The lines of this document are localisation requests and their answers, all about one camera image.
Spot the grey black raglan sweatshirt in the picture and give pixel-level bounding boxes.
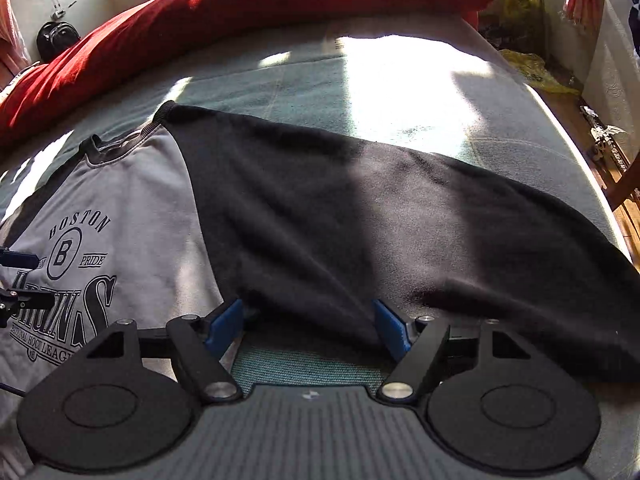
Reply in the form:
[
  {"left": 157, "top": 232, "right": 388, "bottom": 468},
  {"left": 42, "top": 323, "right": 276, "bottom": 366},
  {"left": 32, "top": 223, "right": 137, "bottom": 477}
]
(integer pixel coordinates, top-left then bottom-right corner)
[{"left": 0, "top": 101, "right": 640, "bottom": 397}]

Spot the black backpack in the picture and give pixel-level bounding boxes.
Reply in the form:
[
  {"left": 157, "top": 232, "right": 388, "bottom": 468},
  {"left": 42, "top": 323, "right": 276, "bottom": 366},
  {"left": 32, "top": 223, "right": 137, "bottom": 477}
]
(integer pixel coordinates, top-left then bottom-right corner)
[{"left": 36, "top": 20, "right": 82, "bottom": 62}]

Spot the green plaid blanket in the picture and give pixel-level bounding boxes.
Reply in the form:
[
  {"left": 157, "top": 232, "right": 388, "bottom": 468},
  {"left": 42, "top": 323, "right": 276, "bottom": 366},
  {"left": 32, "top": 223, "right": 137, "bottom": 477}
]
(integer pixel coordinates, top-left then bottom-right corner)
[{"left": 0, "top": 10, "right": 640, "bottom": 480}]

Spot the yellow plastic bag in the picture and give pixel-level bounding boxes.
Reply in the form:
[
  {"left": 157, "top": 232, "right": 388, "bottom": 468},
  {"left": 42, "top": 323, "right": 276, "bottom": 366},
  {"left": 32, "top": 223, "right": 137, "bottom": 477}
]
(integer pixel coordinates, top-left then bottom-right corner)
[{"left": 499, "top": 49, "right": 582, "bottom": 97}]

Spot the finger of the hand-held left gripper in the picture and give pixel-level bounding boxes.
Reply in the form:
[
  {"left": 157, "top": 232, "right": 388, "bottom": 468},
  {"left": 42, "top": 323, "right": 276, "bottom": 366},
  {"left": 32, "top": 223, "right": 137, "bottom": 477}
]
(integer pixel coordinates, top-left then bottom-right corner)
[
  {"left": 0, "top": 288, "right": 56, "bottom": 329},
  {"left": 0, "top": 248, "right": 42, "bottom": 270}
]

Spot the wooden chair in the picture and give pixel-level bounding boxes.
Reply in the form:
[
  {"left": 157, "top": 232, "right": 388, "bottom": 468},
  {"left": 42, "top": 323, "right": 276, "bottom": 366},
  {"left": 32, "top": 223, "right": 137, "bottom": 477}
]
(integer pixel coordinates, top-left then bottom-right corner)
[{"left": 604, "top": 149, "right": 640, "bottom": 212}]

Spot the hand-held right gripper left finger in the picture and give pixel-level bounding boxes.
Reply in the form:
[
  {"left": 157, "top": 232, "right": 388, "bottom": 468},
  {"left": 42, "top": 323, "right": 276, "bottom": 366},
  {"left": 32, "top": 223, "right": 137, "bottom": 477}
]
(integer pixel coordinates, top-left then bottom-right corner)
[{"left": 87, "top": 299, "right": 246, "bottom": 404}]

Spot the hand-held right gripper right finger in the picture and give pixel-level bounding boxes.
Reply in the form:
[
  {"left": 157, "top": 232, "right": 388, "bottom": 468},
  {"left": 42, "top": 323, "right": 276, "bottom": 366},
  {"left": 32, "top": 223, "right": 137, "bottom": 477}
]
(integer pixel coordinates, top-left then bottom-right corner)
[{"left": 372, "top": 299, "right": 533, "bottom": 404}]

